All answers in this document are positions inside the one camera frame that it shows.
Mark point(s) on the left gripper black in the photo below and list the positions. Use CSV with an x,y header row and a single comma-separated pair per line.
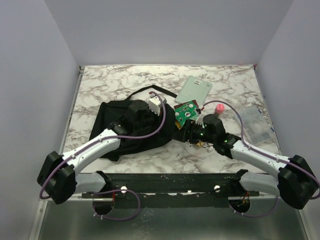
x,y
157,118

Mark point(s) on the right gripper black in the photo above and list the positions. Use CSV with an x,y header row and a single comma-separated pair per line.
x,y
192,128

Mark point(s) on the black student backpack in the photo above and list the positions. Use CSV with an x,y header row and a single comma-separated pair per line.
x,y
111,111

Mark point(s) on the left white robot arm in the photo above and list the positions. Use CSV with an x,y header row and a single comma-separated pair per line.
x,y
58,175

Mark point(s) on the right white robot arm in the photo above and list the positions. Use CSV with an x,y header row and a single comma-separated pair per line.
x,y
290,178

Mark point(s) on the yellow cover book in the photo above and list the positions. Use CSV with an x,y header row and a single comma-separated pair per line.
x,y
200,143

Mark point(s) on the pink cap glue bottle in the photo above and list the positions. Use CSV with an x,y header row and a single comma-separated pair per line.
x,y
219,109

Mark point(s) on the clear plastic pencil case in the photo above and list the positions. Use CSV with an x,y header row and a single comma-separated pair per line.
x,y
255,126

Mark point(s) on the pale green notebook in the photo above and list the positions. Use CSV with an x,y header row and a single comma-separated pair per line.
x,y
194,89

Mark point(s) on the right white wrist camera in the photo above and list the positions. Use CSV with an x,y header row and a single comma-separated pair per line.
x,y
200,115

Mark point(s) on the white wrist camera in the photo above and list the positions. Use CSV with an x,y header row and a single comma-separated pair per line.
x,y
200,115
155,105

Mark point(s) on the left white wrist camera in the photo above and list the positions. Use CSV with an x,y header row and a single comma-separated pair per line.
x,y
155,105

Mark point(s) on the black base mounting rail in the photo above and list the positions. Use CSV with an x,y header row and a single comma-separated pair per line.
x,y
170,190

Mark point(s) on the aluminium table edge rail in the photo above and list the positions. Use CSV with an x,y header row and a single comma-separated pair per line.
x,y
69,118

